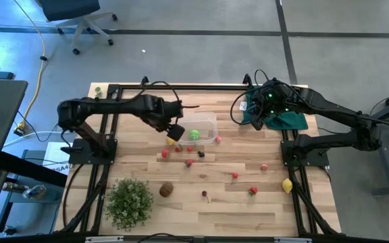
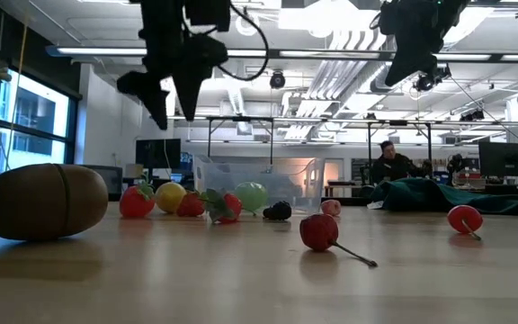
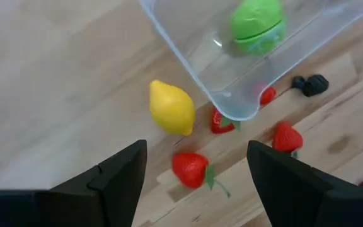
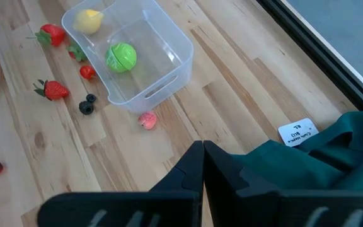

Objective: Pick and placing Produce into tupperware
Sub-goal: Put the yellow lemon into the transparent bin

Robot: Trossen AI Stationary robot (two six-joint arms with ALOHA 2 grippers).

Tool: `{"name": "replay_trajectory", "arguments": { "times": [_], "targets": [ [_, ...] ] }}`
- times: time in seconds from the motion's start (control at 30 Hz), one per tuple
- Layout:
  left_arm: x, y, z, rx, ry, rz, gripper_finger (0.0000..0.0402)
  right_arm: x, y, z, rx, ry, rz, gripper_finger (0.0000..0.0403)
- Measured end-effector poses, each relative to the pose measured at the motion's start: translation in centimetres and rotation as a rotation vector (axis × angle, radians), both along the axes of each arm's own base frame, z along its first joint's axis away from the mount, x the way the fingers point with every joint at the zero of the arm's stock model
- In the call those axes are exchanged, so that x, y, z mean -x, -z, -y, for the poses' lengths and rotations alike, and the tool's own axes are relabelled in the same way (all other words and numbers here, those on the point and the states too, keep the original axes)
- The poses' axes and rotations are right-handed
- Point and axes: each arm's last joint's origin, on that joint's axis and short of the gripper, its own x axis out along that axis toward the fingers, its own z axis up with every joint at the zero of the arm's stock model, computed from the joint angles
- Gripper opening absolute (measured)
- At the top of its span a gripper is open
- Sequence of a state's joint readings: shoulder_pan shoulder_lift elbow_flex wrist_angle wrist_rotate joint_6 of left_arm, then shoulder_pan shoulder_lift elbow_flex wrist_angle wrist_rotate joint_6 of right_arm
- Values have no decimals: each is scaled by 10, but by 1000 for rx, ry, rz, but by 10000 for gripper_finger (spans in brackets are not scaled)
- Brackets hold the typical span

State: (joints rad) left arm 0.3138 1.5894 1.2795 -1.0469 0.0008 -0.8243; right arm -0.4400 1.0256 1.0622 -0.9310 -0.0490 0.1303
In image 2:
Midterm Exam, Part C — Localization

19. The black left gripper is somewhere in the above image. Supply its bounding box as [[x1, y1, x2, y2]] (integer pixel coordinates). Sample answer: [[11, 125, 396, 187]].
[[117, 0, 229, 131]]

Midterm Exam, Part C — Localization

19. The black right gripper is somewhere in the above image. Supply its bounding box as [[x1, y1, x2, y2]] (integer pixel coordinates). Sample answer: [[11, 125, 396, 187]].
[[380, 0, 469, 87]]

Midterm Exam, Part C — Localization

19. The yellow toy lemon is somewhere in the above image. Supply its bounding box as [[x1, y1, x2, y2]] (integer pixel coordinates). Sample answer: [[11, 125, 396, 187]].
[[155, 181, 188, 214]]

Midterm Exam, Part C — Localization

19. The large red toy strawberry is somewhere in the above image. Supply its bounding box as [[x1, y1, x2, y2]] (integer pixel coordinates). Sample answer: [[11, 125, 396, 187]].
[[119, 179, 156, 220]]

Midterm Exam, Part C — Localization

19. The red strawberry with large leaves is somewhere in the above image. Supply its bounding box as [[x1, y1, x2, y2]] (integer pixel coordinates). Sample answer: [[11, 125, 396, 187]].
[[199, 187, 244, 225]]

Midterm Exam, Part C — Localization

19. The green toy apple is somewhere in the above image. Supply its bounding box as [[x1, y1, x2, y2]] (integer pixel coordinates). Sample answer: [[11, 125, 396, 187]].
[[234, 181, 270, 213]]

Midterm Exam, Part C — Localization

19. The clear plastic tupperware container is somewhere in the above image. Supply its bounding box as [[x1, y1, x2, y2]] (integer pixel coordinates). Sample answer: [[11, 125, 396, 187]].
[[192, 155, 326, 215]]

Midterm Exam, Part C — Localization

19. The bright red cherry with stem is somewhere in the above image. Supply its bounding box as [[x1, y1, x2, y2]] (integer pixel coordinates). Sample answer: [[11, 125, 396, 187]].
[[446, 204, 485, 242]]

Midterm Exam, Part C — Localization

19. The black toy blackberry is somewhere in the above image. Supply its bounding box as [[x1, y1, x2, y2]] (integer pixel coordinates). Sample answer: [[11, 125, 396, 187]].
[[262, 200, 293, 221]]

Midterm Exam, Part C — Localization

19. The small pink toy peach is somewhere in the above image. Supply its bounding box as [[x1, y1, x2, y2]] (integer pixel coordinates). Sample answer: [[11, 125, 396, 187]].
[[320, 199, 343, 217]]

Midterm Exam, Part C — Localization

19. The brown toy kiwi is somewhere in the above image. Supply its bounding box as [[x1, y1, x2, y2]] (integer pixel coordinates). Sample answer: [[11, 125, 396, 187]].
[[0, 163, 110, 242]]

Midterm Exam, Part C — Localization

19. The dark red cherry with stem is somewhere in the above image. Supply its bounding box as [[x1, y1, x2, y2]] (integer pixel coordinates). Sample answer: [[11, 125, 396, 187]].
[[299, 212, 380, 268]]

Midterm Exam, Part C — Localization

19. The long ceiling light strip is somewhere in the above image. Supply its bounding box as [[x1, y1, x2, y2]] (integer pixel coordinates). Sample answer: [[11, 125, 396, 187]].
[[45, 44, 518, 64]]

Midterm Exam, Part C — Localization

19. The black computer monitor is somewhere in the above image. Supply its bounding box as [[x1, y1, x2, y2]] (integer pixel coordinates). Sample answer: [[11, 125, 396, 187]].
[[478, 141, 518, 177], [135, 138, 183, 170]]

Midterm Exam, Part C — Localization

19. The round black ceiling spotlight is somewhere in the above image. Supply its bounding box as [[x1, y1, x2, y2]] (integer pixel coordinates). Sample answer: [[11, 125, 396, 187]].
[[269, 70, 287, 90]]

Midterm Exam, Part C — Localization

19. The person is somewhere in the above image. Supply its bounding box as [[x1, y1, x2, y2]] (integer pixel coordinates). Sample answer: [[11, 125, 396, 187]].
[[370, 139, 427, 185]]

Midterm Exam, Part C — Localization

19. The dark green cloth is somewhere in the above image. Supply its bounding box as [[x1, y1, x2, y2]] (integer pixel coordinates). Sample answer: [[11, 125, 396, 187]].
[[366, 177, 518, 216]]

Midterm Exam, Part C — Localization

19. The black ceiling camera mount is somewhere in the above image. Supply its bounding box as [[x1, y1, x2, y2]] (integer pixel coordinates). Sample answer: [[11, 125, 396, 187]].
[[413, 64, 452, 94]]

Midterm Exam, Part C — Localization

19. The black metal gantry frame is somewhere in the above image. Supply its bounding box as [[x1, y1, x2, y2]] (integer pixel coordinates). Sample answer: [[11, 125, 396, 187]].
[[366, 119, 434, 179], [206, 115, 275, 166]]

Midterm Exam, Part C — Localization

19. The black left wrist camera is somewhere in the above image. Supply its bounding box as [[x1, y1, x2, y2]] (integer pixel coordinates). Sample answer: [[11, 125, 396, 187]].
[[184, 0, 232, 32]]

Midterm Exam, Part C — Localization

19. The white ceiling ring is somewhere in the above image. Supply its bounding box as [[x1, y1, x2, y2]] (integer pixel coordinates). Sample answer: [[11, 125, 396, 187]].
[[235, 13, 262, 38]]

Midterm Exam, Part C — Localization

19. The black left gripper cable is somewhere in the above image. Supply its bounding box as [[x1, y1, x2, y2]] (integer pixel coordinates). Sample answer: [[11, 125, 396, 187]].
[[216, 3, 271, 83]]

